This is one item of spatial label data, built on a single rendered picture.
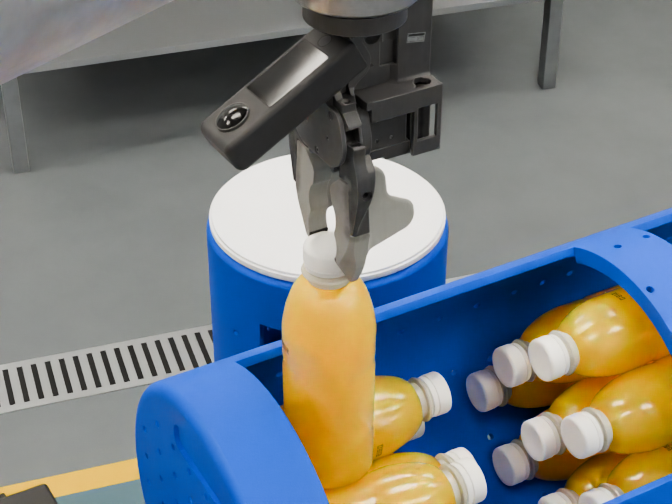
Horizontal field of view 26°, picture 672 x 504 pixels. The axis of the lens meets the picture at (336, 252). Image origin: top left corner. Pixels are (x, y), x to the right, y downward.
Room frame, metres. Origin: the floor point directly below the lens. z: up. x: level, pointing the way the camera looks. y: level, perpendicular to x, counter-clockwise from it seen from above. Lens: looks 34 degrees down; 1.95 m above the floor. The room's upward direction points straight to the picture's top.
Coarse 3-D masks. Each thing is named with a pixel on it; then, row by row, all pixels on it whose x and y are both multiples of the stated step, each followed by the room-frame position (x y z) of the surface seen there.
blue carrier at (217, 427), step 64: (576, 256) 1.08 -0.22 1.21; (640, 256) 1.05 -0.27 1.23; (384, 320) 1.05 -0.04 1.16; (448, 320) 1.11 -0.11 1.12; (512, 320) 1.15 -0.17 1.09; (192, 384) 0.89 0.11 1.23; (256, 384) 0.88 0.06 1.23; (448, 384) 1.11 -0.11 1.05; (192, 448) 0.85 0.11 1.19; (256, 448) 0.81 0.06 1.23; (448, 448) 1.07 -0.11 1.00
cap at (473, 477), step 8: (456, 464) 0.90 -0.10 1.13; (464, 464) 0.90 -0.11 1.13; (472, 464) 0.90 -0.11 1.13; (464, 472) 0.89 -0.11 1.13; (472, 472) 0.89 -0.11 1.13; (480, 472) 0.89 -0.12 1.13; (464, 480) 0.88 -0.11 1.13; (472, 480) 0.88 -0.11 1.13; (480, 480) 0.89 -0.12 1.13; (472, 488) 0.88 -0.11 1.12; (480, 488) 0.88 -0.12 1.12; (472, 496) 0.88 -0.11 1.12; (480, 496) 0.88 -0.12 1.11
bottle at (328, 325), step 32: (320, 288) 0.88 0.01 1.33; (352, 288) 0.88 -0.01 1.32; (288, 320) 0.88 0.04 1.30; (320, 320) 0.86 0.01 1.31; (352, 320) 0.87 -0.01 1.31; (288, 352) 0.87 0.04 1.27; (320, 352) 0.86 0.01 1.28; (352, 352) 0.86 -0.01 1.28; (288, 384) 0.87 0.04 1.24; (320, 384) 0.86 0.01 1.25; (352, 384) 0.86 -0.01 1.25; (288, 416) 0.87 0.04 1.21; (320, 416) 0.86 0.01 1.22; (352, 416) 0.86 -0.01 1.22; (320, 448) 0.86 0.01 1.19; (352, 448) 0.86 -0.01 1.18; (320, 480) 0.86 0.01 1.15; (352, 480) 0.86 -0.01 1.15
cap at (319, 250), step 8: (320, 232) 0.91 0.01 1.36; (328, 232) 0.91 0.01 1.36; (312, 240) 0.90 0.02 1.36; (320, 240) 0.90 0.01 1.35; (328, 240) 0.90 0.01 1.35; (304, 248) 0.89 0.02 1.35; (312, 248) 0.89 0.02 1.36; (320, 248) 0.89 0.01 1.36; (328, 248) 0.89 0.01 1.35; (304, 256) 0.88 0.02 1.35; (312, 256) 0.88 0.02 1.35; (320, 256) 0.88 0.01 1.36; (328, 256) 0.88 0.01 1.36; (304, 264) 0.89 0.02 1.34; (312, 264) 0.88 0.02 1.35; (320, 264) 0.87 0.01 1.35; (328, 264) 0.87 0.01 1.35; (336, 264) 0.87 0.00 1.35; (312, 272) 0.88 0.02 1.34; (320, 272) 0.87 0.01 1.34; (328, 272) 0.87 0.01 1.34; (336, 272) 0.87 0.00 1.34
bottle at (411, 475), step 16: (400, 464) 0.88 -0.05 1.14; (416, 464) 0.89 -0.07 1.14; (448, 464) 0.90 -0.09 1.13; (368, 480) 0.86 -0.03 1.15; (384, 480) 0.86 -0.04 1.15; (400, 480) 0.86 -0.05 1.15; (416, 480) 0.86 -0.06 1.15; (432, 480) 0.87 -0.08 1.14; (448, 480) 0.88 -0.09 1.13; (336, 496) 0.84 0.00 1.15; (352, 496) 0.84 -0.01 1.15; (368, 496) 0.84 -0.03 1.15; (384, 496) 0.84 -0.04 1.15; (400, 496) 0.85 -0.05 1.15; (416, 496) 0.85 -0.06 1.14; (432, 496) 0.85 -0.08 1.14; (448, 496) 0.86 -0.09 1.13; (464, 496) 0.87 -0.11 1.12
